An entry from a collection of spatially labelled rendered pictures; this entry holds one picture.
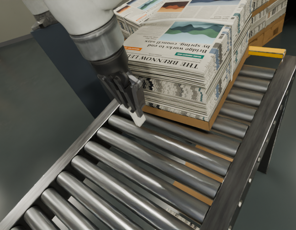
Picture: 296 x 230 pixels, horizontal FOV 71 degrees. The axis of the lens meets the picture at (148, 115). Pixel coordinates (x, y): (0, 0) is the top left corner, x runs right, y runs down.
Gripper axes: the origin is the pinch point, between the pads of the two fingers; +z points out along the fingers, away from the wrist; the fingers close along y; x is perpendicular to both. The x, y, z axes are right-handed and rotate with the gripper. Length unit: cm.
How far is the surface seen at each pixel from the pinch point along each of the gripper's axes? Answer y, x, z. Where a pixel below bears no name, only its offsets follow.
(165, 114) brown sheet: -0.7, -9.3, 9.9
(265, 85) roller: -22.9, -33.8, 13.2
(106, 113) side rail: 23.5, -2.9, 13.0
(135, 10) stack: 63, -75, 10
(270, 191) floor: -34, -35, 93
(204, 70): -15.2, -10.9, -9.5
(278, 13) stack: 5, -187, 70
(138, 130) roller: 6.4, -1.6, 13.1
